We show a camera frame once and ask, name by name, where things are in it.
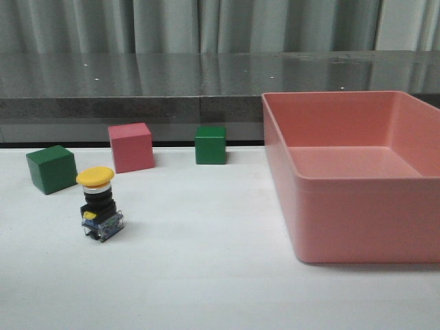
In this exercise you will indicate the yellow push button switch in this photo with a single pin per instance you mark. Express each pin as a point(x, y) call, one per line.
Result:
point(100, 217)

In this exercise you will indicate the right green cube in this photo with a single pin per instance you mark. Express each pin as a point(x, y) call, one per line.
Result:
point(210, 145)

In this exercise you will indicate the green cube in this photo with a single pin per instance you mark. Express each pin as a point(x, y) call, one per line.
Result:
point(52, 169)
point(210, 145)

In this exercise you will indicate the pink cube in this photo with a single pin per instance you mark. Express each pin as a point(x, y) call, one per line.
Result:
point(131, 147)

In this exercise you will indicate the pink plastic bin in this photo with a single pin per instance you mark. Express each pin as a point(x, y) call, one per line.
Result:
point(356, 174)

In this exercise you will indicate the left green cube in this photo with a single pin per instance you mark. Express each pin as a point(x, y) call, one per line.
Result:
point(52, 169)

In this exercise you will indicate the grey-green curtain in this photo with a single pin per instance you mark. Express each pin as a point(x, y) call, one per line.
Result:
point(207, 27)

